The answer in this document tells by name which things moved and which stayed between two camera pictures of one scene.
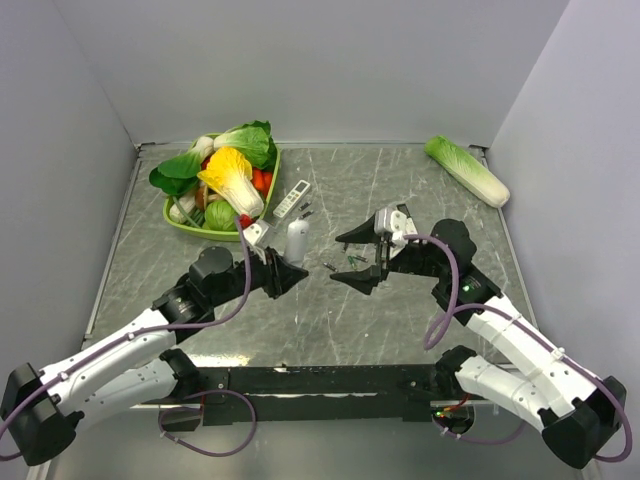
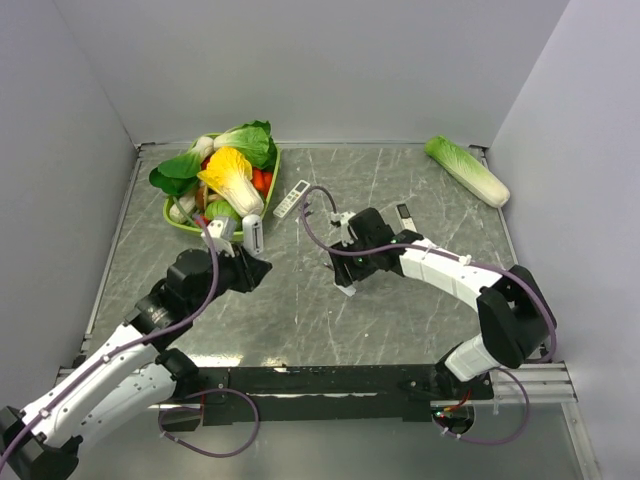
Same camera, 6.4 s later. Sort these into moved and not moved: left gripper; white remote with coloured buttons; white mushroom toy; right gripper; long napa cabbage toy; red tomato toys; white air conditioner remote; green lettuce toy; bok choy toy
Moved: white remote with coloured buttons; left gripper; right gripper
Not moved: red tomato toys; white mushroom toy; white air conditioner remote; green lettuce toy; bok choy toy; long napa cabbage toy
